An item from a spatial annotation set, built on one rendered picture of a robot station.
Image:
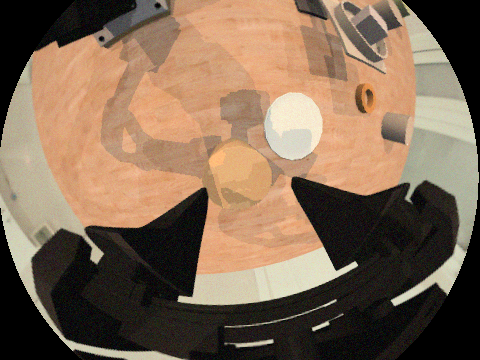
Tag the orange ring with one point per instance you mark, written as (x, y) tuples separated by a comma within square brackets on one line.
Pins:
[(360, 101)]

